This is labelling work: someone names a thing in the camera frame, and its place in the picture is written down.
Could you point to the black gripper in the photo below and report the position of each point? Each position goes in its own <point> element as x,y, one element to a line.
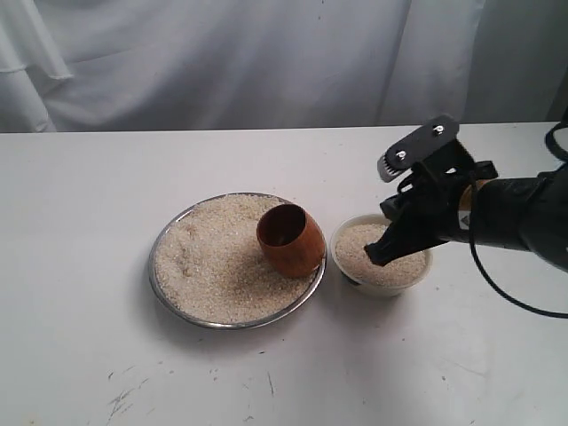
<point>428,193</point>

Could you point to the brown wooden cup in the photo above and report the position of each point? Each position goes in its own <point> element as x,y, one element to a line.
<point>290,240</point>

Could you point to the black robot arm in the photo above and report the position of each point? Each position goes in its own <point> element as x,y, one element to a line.
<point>521,213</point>

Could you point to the steel plate of rice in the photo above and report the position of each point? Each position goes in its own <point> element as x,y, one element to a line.
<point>207,267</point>

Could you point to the white backdrop curtain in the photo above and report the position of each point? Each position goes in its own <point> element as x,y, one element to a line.
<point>214,65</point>

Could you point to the wrist camera with black bracket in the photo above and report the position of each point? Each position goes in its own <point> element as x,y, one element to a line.
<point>417,146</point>

